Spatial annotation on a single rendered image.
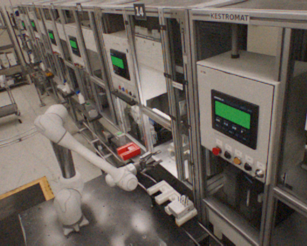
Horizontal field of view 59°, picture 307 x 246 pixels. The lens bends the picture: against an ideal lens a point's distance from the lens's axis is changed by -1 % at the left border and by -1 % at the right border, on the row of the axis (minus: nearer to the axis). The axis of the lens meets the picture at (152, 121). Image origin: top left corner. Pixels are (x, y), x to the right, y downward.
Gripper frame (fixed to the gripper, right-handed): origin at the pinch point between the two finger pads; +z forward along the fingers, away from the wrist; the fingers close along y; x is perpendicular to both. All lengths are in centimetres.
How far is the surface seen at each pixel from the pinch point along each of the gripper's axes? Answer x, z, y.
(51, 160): 223, -57, -100
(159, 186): -13.7, -10.3, -12.8
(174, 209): -41.2, -16.8, -8.1
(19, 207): 149, -112, -99
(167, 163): 0.1, 6.8, -9.8
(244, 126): -78, -1, 59
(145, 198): 1.4, -15.7, -32.8
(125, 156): 25.7, -15.6, -5.9
